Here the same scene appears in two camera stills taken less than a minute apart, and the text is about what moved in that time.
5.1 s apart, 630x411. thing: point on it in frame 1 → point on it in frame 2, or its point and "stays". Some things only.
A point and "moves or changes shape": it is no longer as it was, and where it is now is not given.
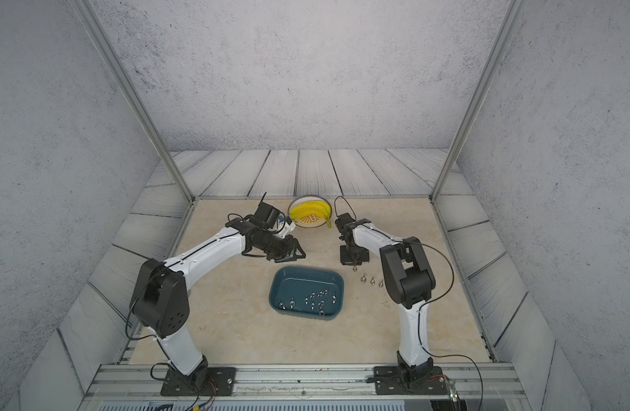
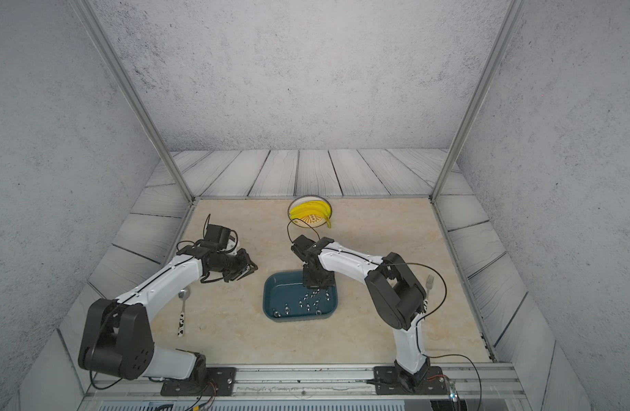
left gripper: x=289 y=252 → x=245 y=261
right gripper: x=344 y=259 → x=327 y=282
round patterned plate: x=308 y=222 stays
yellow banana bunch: x=317 y=207 stays
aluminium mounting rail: x=142 y=384 stays
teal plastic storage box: x=306 y=293 moves or changes shape
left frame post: x=97 y=31 stays
